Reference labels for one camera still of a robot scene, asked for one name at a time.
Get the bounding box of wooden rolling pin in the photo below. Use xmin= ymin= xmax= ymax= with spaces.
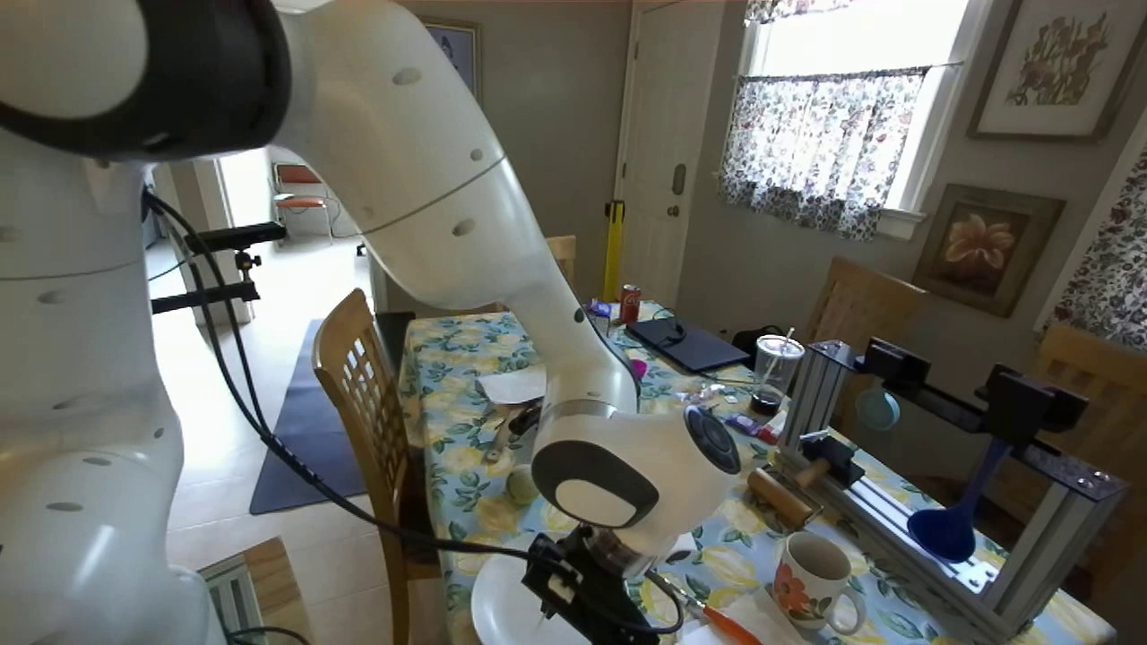
xmin=747 ymin=462 xmax=819 ymax=534

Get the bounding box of black stereo camera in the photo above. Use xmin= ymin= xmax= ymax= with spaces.
xmin=183 ymin=220 xmax=290 ymax=258

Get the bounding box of wooden dining chair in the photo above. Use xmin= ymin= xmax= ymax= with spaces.
xmin=1033 ymin=319 xmax=1147 ymax=601
xmin=312 ymin=288 xmax=444 ymax=645
xmin=810 ymin=258 xmax=929 ymax=361

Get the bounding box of black notebook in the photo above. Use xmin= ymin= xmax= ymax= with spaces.
xmin=626 ymin=314 xmax=748 ymax=375

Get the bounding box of orange handled utensil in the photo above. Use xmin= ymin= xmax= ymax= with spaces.
xmin=702 ymin=607 xmax=763 ymax=645

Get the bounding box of floral curtain valance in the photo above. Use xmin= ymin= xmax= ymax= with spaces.
xmin=743 ymin=0 xmax=857 ymax=27

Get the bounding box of yellow-green ball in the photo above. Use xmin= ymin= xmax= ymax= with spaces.
xmin=504 ymin=465 xmax=536 ymax=512

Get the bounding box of clear plastic cup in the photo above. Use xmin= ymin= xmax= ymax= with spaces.
xmin=748 ymin=330 xmax=810 ymax=422

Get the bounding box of teal round utensil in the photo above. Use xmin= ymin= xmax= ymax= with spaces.
xmin=857 ymin=387 xmax=908 ymax=436

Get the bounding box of lemon print tablecloth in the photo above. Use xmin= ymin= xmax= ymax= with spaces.
xmin=397 ymin=301 xmax=1121 ymax=645

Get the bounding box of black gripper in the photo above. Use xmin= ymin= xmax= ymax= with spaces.
xmin=518 ymin=526 xmax=662 ymax=645

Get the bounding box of yellow pole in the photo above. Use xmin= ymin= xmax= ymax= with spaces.
xmin=597 ymin=197 xmax=631 ymax=301

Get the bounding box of white paper stack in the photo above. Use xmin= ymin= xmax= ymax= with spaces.
xmin=477 ymin=364 xmax=551 ymax=407

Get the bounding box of framed bird picture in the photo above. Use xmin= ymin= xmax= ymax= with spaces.
xmin=423 ymin=16 xmax=487 ymax=108

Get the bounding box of white mug orange flower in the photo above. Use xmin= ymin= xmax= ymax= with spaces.
xmin=767 ymin=532 xmax=867 ymax=638

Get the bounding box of blue ladle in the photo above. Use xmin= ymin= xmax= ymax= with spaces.
xmin=908 ymin=432 xmax=1015 ymax=565

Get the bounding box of framed flower picture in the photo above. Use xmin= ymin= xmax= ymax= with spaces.
xmin=911 ymin=180 xmax=1069 ymax=319

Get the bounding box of white paper towel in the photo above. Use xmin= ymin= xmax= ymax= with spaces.
xmin=675 ymin=589 xmax=816 ymax=645

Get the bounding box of floral cafe curtain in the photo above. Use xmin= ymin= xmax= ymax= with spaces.
xmin=1049 ymin=139 xmax=1147 ymax=354
xmin=717 ymin=69 xmax=935 ymax=245

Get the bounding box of blue floor rug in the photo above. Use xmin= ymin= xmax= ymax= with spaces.
xmin=246 ymin=314 xmax=370 ymax=521

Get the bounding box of framed golden plant picture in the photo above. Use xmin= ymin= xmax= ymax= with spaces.
xmin=965 ymin=0 xmax=1147 ymax=147

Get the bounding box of white door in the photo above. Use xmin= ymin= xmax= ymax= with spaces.
xmin=613 ymin=0 xmax=748 ymax=314

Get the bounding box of black clamp bar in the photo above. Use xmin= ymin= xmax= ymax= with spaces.
xmin=864 ymin=338 xmax=1091 ymax=440

